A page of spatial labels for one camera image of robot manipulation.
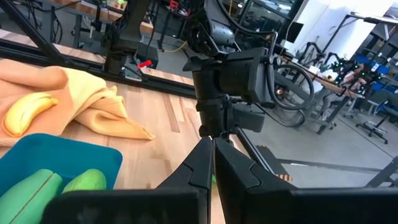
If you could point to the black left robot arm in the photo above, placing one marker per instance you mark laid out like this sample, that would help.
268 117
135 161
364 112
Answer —
127 28

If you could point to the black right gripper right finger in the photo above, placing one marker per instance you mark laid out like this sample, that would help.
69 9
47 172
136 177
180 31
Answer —
242 193

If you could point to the black mat with hazard stripes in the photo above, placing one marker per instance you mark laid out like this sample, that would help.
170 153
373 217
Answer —
270 161

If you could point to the round green toy fruit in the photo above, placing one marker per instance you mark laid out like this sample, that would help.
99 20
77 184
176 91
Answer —
214 180

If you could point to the wooden table black legs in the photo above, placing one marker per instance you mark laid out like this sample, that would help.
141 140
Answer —
93 11

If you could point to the yellow toy banana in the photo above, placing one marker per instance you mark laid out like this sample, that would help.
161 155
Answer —
25 112

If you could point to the long green toy vegetable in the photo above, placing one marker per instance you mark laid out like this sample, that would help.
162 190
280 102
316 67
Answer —
25 199

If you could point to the teal plastic tupperware container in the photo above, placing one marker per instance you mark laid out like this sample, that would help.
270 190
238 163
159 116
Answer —
62 155

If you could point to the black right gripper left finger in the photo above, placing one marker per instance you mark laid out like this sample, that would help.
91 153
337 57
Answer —
199 174

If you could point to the yellow orange waffle cloth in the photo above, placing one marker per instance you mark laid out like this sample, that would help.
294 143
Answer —
93 102

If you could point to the black monitor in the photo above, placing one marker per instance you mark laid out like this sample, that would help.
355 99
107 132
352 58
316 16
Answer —
294 32

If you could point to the wooden workbench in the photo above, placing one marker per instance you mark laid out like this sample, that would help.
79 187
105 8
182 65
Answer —
329 83

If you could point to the office chair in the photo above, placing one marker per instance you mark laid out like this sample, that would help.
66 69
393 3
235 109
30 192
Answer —
388 105

